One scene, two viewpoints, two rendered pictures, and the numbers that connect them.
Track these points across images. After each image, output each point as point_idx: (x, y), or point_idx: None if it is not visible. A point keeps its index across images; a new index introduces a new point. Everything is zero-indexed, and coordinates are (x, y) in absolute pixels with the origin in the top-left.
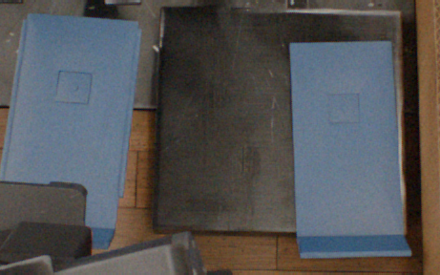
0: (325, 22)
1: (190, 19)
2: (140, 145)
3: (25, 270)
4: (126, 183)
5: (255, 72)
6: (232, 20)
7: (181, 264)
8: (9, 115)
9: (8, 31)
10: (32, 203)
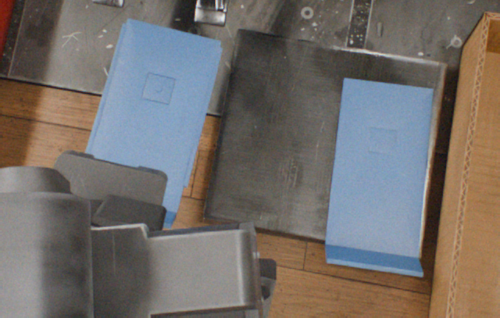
0: (378, 64)
1: (262, 44)
2: (202, 145)
3: (125, 233)
4: None
5: (310, 98)
6: (298, 50)
7: (247, 247)
8: (100, 103)
9: (101, 27)
10: (123, 181)
